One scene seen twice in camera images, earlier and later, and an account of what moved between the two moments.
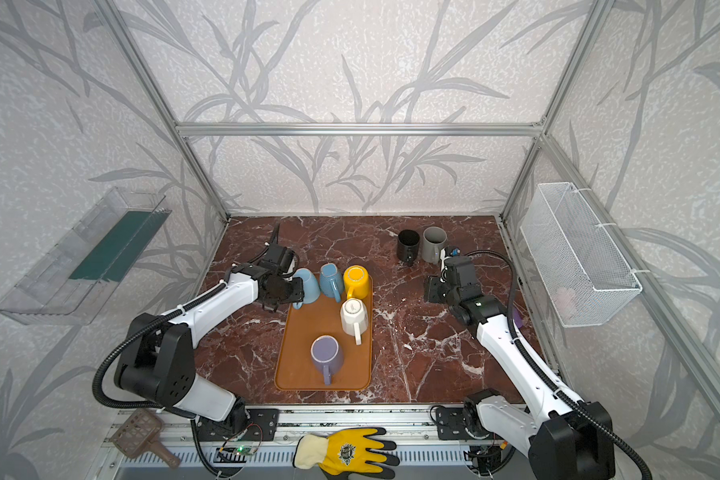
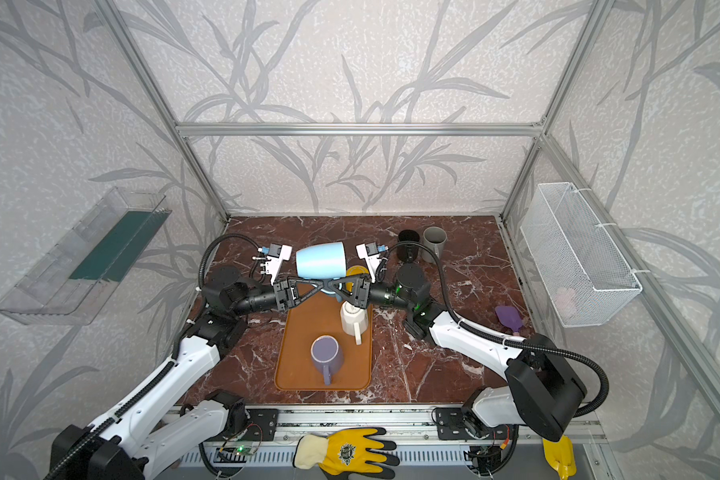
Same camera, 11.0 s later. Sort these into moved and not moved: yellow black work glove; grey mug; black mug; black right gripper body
Moved: black right gripper body
Not moved: black mug; grey mug; yellow black work glove
